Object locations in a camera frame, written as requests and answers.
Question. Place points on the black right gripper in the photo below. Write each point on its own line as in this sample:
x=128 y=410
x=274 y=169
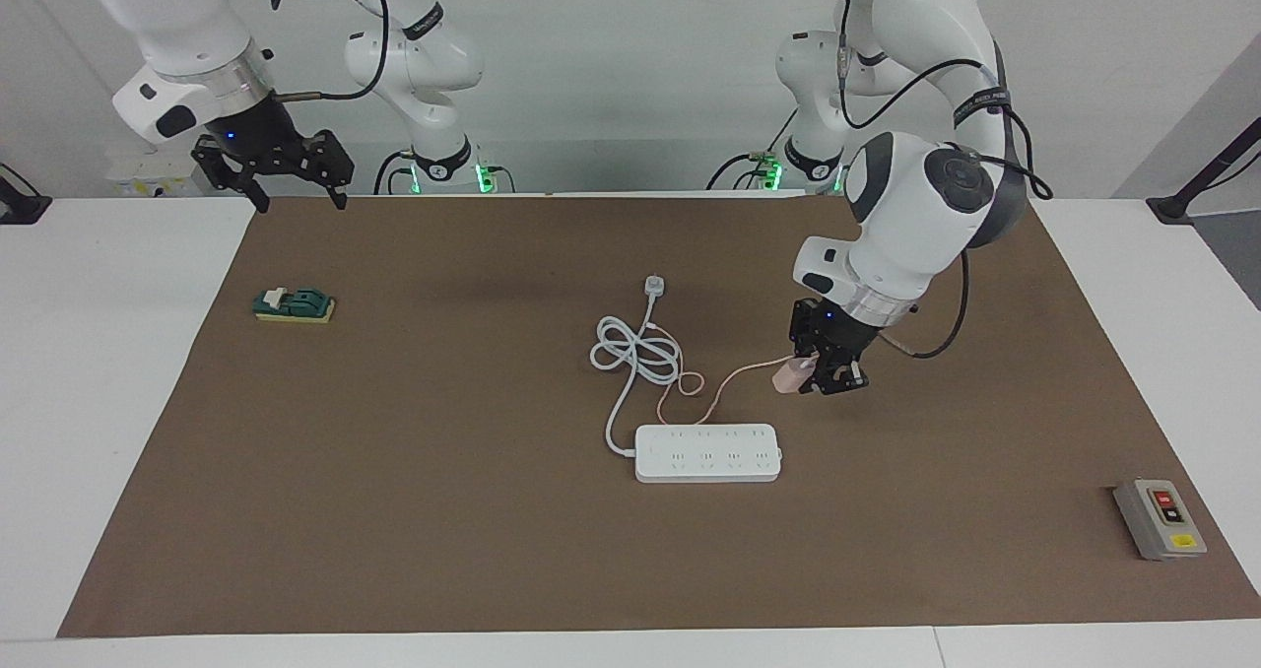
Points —
x=256 y=141

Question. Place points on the grey on-off switch box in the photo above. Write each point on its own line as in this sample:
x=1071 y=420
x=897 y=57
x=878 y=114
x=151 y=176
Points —
x=1161 y=520

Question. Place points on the brown paper table mat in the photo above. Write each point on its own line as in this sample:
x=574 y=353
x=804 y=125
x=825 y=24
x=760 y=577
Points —
x=493 y=550

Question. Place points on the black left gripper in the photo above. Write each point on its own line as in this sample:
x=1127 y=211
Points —
x=832 y=335

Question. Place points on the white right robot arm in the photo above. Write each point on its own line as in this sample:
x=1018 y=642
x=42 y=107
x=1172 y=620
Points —
x=177 y=18

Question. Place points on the black clamp stand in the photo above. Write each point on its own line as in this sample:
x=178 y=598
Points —
x=1197 y=180
x=22 y=207

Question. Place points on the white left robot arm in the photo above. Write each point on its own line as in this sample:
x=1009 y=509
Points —
x=906 y=215

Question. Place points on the pink usb charger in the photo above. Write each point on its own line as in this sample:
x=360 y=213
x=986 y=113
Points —
x=788 y=374

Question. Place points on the white power strip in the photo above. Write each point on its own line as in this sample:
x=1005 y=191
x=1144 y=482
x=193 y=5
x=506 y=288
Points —
x=709 y=454

